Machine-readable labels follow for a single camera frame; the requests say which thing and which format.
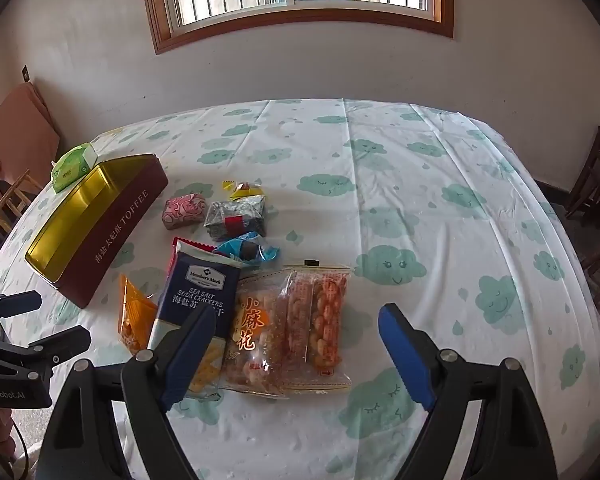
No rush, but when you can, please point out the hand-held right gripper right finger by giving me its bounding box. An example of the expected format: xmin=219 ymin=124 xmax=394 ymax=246
xmin=377 ymin=302 xmax=561 ymax=480

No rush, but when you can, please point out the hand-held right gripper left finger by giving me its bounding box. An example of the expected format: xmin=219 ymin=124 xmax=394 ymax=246
xmin=40 ymin=302 xmax=218 ymax=480

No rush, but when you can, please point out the blue dark snack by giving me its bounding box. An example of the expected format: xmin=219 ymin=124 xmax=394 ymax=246
xmin=214 ymin=231 xmax=282 ymax=264

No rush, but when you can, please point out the maroon and gold tin box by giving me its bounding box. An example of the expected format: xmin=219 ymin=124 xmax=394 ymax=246
xmin=24 ymin=154 xmax=170 ymax=309

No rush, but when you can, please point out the navy cracker packet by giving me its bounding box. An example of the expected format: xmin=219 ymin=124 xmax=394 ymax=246
xmin=147 ymin=239 xmax=243 ymax=401

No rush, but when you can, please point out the orange snack packet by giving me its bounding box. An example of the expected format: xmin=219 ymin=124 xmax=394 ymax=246
xmin=117 ymin=274 xmax=160 ymax=353

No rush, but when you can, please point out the green tissue pack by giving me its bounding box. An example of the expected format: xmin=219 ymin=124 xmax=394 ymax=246
xmin=49 ymin=143 xmax=99 ymax=195

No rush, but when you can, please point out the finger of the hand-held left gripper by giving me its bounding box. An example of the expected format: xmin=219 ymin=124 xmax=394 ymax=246
xmin=0 ymin=290 xmax=43 ymax=333
xmin=27 ymin=325 xmax=92 ymax=367

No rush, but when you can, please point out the pink patterned snack pack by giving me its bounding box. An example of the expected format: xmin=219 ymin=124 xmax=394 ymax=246
xmin=160 ymin=192 xmax=208 ymax=226

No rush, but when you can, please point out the clear fried dough twist packet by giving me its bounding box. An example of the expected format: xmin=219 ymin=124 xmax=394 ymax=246
xmin=220 ymin=259 xmax=355 ymax=398

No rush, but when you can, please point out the yellow round cake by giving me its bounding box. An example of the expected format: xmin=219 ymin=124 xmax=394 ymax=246
xmin=221 ymin=180 xmax=266 ymax=201

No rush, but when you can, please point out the grey snack pack red band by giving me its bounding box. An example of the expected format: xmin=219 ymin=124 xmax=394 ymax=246
xmin=203 ymin=195 xmax=268 ymax=240

